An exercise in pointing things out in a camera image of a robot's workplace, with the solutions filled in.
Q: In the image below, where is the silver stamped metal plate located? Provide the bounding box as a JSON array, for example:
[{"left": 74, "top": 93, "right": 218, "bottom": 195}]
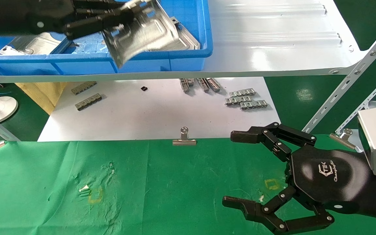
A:
[
  {"left": 0, "top": 32, "right": 69, "bottom": 55},
  {"left": 102, "top": 0, "right": 180, "bottom": 69},
  {"left": 171, "top": 16, "right": 201, "bottom": 52}
]

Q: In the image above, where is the green tablecloth with yellow marks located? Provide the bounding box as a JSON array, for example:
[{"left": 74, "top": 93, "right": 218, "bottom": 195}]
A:
[{"left": 0, "top": 133, "right": 376, "bottom": 235}]

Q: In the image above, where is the yellow cardboard piece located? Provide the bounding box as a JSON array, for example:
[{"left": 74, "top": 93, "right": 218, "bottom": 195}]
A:
[{"left": 14, "top": 82, "right": 69, "bottom": 116}]

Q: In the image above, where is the white slotted-post shelf rack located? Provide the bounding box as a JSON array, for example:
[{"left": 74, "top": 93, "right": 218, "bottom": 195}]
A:
[{"left": 334, "top": 67, "right": 376, "bottom": 135}]

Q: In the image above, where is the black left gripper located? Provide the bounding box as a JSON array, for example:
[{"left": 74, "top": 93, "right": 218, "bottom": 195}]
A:
[{"left": 0, "top": 0, "right": 135, "bottom": 40}]

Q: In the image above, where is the white metal shelf rack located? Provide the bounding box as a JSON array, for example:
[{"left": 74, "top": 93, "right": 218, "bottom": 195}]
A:
[{"left": 0, "top": 0, "right": 376, "bottom": 143}]

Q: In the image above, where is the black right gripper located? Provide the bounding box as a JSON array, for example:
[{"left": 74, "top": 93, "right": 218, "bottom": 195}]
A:
[{"left": 222, "top": 122, "right": 376, "bottom": 235}]

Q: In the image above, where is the large blue plastic bin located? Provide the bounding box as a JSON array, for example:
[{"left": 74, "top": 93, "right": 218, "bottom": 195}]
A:
[{"left": 0, "top": 0, "right": 214, "bottom": 76}]

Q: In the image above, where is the silver metal link part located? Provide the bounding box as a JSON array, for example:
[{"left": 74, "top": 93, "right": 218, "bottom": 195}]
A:
[
  {"left": 225, "top": 96, "right": 252, "bottom": 106},
  {"left": 229, "top": 88, "right": 257, "bottom": 97},
  {"left": 74, "top": 93, "right": 103, "bottom": 112},
  {"left": 71, "top": 81, "right": 98, "bottom": 96},
  {"left": 239, "top": 100, "right": 269, "bottom": 110}
]

